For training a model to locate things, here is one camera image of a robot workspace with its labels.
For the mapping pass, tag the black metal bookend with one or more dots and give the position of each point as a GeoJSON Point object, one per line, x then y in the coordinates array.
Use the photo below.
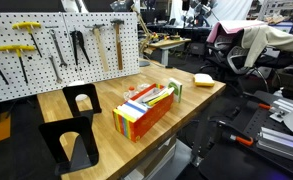
{"type": "Point", "coordinates": [84, 153]}
{"type": "Point", "coordinates": [71, 92]}

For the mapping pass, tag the clear plastic container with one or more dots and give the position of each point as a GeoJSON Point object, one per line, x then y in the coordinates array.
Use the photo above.
{"type": "Point", "coordinates": [138, 88]}

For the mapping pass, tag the small orange capped bottle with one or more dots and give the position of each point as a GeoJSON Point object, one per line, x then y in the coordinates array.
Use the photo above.
{"type": "Point", "coordinates": [132, 91]}

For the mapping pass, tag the green and white small box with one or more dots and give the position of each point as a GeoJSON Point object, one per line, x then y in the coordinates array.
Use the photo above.
{"type": "Point", "coordinates": [177, 88]}

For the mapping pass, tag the colourful striped cardboard box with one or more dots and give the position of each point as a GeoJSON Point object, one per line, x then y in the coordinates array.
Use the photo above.
{"type": "Point", "coordinates": [138, 114]}

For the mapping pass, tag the background wooden desk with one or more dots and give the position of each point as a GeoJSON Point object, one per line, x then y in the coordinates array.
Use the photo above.
{"type": "Point", "coordinates": [165, 46]}

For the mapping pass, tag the yellow white sponge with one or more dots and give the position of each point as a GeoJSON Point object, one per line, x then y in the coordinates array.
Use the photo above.
{"type": "Point", "coordinates": [203, 80]}

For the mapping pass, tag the black office chair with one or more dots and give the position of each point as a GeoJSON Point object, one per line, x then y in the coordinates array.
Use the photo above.
{"type": "Point", "coordinates": [227, 58]}

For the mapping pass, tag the black pliers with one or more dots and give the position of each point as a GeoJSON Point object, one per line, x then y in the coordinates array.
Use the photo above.
{"type": "Point", "coordinates": [78, 41]}

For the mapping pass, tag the long silver wrench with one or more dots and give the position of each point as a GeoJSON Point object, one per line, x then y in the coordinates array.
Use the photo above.
{"type": "Point", "coordinates": [53, 35]}

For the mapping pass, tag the short silver wrench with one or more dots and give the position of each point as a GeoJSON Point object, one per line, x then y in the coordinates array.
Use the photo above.
{"type": "Point", "coordinates": [58, 79]}

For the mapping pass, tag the black metal bookend front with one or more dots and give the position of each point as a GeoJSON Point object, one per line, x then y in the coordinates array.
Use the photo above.
{"type": "Point", "coordinates": [84, 153]}

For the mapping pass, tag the pink cloth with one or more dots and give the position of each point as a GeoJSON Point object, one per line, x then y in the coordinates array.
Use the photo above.
{"type": "Point", "coordinates": [231, 27]}

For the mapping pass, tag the beige jacket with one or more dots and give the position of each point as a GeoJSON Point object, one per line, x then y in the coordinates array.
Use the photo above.
{"type": "Point", "coordinates": [256, 38]}

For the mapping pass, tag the white pegboard panel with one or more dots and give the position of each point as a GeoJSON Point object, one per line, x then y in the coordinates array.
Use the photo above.
{"type": "Point", "coordinates": [38, 68]}

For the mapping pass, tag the aluminium extrusion bars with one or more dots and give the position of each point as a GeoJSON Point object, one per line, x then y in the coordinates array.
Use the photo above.
{"type": "Point", "coordinates": [275, 142]}

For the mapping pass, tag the wooden handle hammer dark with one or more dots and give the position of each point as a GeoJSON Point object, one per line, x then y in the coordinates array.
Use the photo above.
{"type": "Point", "coordinates": [116, 23]}

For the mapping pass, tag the wooden handle hammer light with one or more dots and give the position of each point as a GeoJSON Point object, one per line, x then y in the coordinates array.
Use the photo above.
{"type": "Point", "coordinates": [96, 31]}

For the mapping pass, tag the orange handled clamp lower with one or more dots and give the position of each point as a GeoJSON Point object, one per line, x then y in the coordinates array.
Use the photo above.
{"type": "Point", "coordinates": [234, 134]}

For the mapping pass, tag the orange handled tool upper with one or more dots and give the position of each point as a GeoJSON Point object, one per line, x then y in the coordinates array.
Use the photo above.
{"type": "Point", "coordinates": [273, 109]}

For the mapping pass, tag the yellow T-handle hex key lower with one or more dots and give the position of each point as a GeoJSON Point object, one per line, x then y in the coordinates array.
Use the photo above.
{"type": "Point", "coordinates": [18, 49]}

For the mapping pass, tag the yellow t-handle hex key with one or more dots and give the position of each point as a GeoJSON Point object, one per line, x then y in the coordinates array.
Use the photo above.
{"type": "Point", "coordinates": [29, 26]}
{"type": "Point", "coordinates": [18, 49]}

